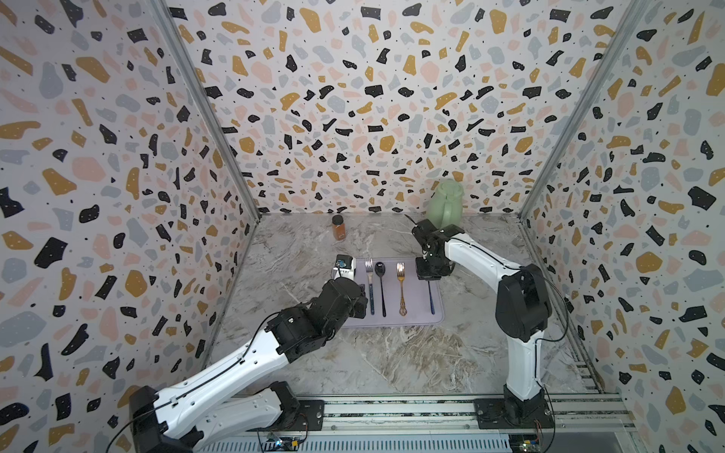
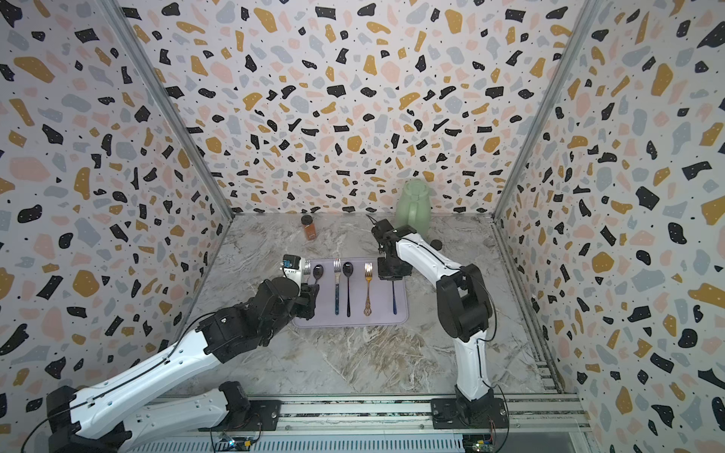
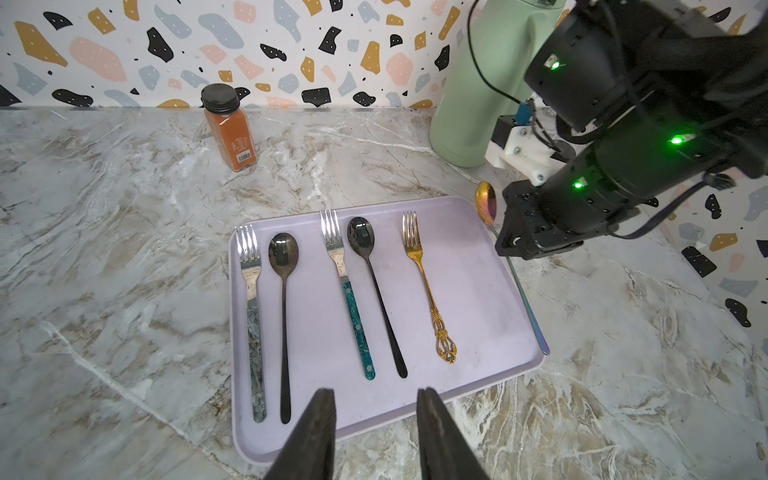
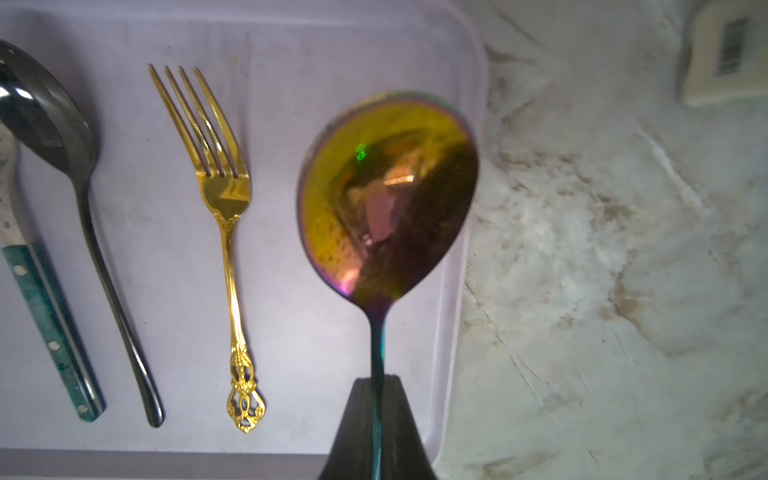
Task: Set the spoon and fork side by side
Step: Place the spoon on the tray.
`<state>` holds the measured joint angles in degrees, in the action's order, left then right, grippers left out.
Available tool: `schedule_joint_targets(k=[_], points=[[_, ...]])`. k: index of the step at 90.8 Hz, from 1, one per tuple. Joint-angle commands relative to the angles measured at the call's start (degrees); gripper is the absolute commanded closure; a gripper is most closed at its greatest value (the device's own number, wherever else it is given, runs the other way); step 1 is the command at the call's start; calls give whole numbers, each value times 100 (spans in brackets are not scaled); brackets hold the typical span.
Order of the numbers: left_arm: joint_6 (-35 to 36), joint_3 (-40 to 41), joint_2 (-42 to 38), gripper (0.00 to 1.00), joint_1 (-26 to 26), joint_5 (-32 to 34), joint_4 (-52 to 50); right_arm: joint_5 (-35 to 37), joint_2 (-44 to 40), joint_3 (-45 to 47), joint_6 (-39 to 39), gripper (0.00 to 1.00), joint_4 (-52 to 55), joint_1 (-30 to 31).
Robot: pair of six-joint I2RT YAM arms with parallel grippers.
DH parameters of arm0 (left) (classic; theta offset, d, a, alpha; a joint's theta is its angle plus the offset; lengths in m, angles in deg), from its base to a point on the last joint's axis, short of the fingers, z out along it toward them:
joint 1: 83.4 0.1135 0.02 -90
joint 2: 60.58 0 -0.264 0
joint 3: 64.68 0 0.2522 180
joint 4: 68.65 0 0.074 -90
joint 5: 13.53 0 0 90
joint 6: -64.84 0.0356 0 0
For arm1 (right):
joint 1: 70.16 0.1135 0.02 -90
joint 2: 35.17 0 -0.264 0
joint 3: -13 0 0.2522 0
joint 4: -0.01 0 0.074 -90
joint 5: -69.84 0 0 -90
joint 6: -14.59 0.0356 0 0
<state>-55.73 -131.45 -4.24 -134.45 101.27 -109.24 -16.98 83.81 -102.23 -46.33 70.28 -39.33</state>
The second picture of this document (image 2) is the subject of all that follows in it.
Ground green plastic pitcher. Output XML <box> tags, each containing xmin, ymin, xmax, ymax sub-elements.
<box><xmin>394</xmin><ymin>179</ymin><xmax>432</xmax><ymax>238</ymax></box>

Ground iridescent spoon blue handle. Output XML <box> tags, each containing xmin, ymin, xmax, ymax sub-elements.
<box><xmin>391</xmin><ymin>280</ymin><xmax>398</xmax><ymax>315</ymax></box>

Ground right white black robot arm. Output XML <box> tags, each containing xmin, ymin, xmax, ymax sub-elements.
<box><xmin>371</xmin><ymin>220</ymin><xmax>495</xmax><ymax>410</ymax></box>

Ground black spoon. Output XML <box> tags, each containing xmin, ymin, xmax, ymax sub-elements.
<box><xmin>312</xmin><ymin>264</ymin><xmax>325</xmax><ymax>296</ymax></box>
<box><xmin>343</xmin><ymin>262</ymin><xmax>354</xmax><ymax>317</ymax></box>

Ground orange spice jar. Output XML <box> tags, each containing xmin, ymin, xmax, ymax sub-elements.
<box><xmin>301</xmin><ymin>214</ymin><xmax>317</xmax><ymax>241</ymax></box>

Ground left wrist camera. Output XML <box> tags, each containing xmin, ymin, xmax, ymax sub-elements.
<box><xmin>281</xmin><ymin>254</ymin><xmax>312</xmax><ymax>284</ymax></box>

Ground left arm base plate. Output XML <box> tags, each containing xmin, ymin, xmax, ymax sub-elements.
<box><xmin>216</xmin><ymin>399</ymin><xmax>282</xmax><ymax>431</ymax></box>

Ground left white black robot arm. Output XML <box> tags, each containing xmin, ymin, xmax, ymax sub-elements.
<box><xmin>46</xmin><ymin>277</ymin><xmax>319</xmax><ymax>452</ymax></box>

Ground aluminium rail frame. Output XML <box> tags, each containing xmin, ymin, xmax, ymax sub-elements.
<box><xmin>110</xmin><ymin>393</ymin><xmax>593</xmax><ymax>453</ymax></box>

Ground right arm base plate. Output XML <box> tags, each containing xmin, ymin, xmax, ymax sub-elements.
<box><xmin>430</xmin><ymin>398</ymin><xmax>510</xmax><ymax>430</ymax></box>

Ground gold fork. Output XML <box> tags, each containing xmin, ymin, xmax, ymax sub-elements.
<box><xmin>364</xmin><ymin>262</ymin><xmax>373</xmax><ymax>317</ymax></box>

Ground lilac placemat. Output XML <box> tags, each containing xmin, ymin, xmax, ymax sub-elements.
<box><xmin>294</xmin><ymin>257</ymin><xmax>409</xmax><ymax>328</ymax></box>

